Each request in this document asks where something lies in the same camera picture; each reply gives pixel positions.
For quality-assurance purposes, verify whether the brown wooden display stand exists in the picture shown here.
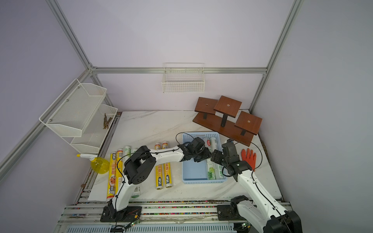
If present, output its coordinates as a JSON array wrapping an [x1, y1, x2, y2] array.
[[193, 96, 262, 146]]

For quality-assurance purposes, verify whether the long yellow wrap box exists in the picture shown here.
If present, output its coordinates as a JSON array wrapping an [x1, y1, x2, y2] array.
[[106, 151, 117, 202]]

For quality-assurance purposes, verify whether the light blue plastic basket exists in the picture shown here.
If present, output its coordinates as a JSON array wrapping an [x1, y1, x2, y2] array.
[[182, 132, 227, 184]]

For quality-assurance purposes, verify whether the yellow wrap roll far left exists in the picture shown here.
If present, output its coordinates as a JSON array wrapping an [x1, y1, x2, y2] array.
[[116, 148, 123, 192]]

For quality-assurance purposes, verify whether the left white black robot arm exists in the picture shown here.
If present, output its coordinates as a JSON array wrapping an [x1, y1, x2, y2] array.
[[107, 137, 211, 217]]

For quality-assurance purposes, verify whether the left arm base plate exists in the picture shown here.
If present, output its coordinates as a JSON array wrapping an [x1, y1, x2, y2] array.
[[100, 206, 142, 223]]

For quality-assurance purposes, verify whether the yellow wrap roll right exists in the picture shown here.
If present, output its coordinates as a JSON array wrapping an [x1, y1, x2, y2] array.
[[161, 141, 174, 189]]

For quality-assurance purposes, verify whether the white roll grape picture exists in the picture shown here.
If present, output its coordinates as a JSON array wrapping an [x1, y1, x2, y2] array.
[[123, 146, 131, 160]]

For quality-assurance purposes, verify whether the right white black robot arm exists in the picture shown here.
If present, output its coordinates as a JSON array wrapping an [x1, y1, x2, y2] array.
[[211, 141, 303, 233]]

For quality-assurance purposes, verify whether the white wire wall basket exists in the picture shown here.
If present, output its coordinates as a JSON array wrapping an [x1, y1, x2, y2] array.
[[162, 63, 205, 93]]

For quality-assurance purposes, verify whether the white roll red oval label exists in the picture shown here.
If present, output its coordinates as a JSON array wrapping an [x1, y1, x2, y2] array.
[[205, 138, 217, 181]]

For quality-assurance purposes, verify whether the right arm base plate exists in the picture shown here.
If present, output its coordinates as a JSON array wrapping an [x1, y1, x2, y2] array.
[[217, 204, 245, 221]]

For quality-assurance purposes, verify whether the yellow wrap roll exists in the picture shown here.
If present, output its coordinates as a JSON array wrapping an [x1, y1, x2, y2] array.
[[116, 148, 123, 192], [155, 164, 164, 190], [161, 141, 174, 189]]

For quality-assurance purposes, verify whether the white mesh two-tier shelf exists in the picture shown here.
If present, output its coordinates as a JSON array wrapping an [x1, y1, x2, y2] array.
[[39, 79, 118, 155]]

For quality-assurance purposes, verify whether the yellow spray bottle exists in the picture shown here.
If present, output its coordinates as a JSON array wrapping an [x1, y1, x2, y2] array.
[[77, 153, 110, 174]]

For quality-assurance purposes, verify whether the aluminium rail bench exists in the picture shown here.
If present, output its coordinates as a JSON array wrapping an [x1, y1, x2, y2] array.
[[54, 200, 255, 233]]

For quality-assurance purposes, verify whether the white green text roll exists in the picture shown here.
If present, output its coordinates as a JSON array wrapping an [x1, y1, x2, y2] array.
[[131, 148, 141, 199]]

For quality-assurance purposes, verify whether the red rubber glove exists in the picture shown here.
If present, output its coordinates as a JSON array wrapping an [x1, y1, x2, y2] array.
[[241, 148, 256, 170]]

